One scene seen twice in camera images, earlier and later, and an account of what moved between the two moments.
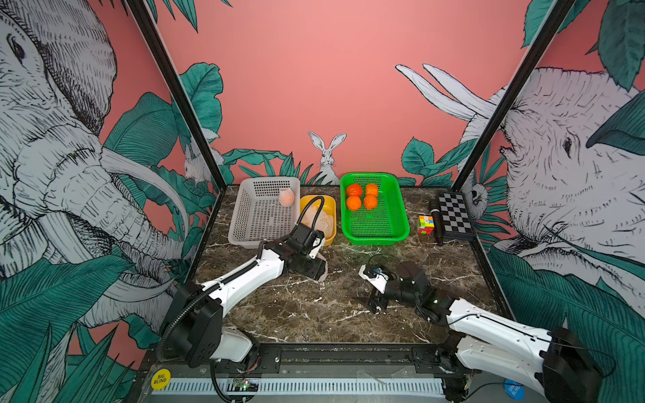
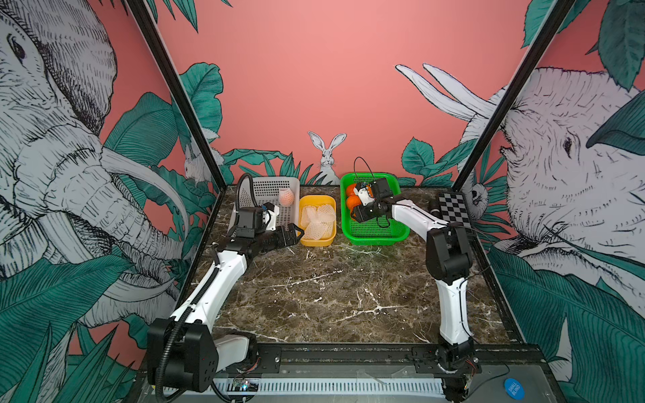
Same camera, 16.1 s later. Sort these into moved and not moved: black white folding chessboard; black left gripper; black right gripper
Moved: black left gripper; black right gripper
Not moved: black white folding chessboard
